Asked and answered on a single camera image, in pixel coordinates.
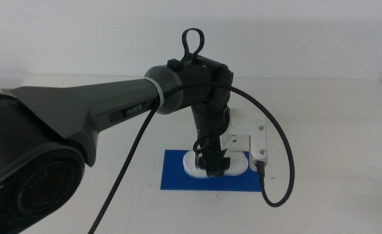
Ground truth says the blue rectangular mat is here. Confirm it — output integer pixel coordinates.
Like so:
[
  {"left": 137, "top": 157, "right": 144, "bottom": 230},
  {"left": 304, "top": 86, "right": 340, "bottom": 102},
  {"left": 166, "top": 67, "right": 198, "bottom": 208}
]
[{"left": 160, "top": 149, "right": 262, "bottom": 192}]

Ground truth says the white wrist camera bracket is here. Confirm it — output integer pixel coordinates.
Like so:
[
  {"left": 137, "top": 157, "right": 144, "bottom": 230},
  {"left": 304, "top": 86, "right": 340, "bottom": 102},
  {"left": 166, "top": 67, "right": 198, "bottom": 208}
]
[{"left": 219, "top": 108, "right": 268, "bottom": 153}]

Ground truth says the white zip tie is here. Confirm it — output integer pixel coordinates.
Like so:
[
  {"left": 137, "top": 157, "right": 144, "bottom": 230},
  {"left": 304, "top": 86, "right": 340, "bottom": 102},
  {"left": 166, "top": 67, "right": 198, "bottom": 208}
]
[{"left": 143, "top": 77, "right": 165, "bottom": 109}]

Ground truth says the black braided camera cable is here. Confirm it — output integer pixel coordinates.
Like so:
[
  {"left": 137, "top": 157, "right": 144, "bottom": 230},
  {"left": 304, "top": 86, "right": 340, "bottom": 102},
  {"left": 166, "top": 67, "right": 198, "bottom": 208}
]
[{"left": 87, "top": 81, "right": 296, "bottom": 234}]

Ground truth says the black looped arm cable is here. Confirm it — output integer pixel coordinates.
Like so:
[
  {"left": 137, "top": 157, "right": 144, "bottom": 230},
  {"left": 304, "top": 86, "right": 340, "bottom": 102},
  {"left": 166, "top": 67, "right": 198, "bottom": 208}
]
[{"left": 179, "top": 27, "right": 206, "bottom": 64}]

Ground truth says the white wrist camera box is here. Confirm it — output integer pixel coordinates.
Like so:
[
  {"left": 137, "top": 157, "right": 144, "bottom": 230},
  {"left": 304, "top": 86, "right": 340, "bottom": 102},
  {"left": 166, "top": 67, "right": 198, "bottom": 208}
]
[{"left": 249, "top": 125, "right": 269, "bottom": 172}]

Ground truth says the white sandal with striped straps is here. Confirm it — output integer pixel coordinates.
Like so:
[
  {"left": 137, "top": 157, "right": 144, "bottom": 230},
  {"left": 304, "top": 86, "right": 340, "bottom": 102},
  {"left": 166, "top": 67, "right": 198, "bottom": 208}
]
[{"left": 182, "top": 149, "right": 250, "bottom": 179}]

